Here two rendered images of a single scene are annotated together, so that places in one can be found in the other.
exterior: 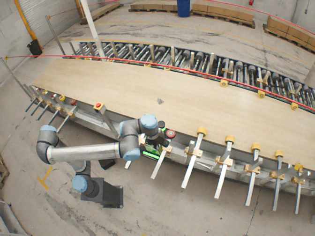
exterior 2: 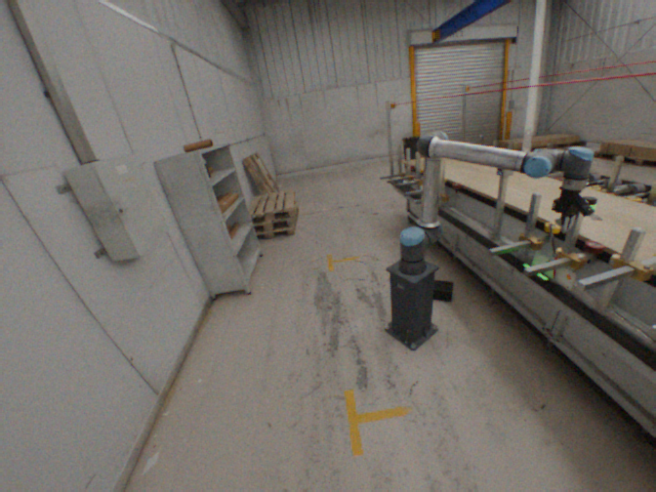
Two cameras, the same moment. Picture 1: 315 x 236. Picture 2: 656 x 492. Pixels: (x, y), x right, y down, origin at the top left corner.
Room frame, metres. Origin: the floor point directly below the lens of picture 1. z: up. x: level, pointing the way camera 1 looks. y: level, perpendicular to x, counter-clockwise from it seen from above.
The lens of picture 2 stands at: (-0.90, -0.08, 1.60)
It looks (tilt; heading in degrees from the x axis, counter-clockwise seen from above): 27 degrees down; 57
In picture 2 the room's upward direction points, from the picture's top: 10 degrees counter-clockwise
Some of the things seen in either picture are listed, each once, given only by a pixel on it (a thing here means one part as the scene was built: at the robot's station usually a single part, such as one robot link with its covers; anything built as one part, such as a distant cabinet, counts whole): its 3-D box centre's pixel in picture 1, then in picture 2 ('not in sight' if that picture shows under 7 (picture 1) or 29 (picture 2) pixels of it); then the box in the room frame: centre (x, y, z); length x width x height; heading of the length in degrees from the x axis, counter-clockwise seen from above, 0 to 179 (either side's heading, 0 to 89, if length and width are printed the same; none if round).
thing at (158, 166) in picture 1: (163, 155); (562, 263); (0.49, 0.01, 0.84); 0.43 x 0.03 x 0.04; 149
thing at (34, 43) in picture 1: (34, 48); (411, 148); (5.97, 4.75, 0.36); 0.59 x 0.58 x 0.73; 56
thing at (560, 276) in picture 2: (158, 152); (552, 269); (0.56, 0.05, 0.75); 0.26 x 0.01 x 0.10; 59
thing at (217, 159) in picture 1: (223, 161); not in sight; (0.30, -0.44, 0.95); 0.14 x 0.06 x 0.05; 59
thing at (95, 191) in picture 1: (89, 188); (412, 261); (0.32, 0.78, 0.65); 0.19 x 0.19 x 0.10
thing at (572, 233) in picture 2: (161, 143); (568, 245); (0.57, 0.01, 0.91); 0.04 x 0.04 x 0.48; 59
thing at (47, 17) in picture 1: (57, 38); (465, 126); (2.84, 1.63, 1.25); 0.15 x 0.08 x 1.10; 59
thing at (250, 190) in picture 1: (252, 174); not in sight; (0.13, -0.65, 0.95); 0.50 x 0.04 x 0.04; 149
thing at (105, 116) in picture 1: (110, 125); (499, 208); (0.83, 0.45, 0.93); 0.05 x 0.05 x 0.45; 59
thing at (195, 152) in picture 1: (193, 152); (630, 266); (0.43, -0.23, 0.95); 0.14 x 0.06 x 0.05; 59
